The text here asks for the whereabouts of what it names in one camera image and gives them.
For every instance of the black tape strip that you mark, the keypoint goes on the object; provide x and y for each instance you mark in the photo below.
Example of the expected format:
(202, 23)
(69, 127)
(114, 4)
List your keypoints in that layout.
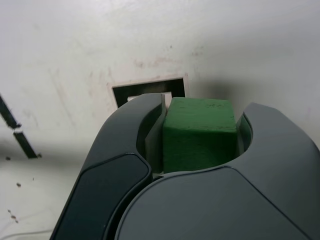
(25, 145)

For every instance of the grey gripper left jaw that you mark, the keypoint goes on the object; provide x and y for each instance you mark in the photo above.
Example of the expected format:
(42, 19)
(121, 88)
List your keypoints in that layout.
(112, 150)

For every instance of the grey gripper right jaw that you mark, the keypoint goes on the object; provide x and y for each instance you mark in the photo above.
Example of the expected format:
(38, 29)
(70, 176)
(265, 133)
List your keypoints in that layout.
(225, 207)

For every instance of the black tape square outline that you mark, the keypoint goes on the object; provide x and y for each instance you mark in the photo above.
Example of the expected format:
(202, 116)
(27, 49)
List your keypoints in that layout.
(150, 88)

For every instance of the green cube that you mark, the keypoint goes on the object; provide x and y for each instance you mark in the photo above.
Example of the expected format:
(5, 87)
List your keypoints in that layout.
(200, 140)

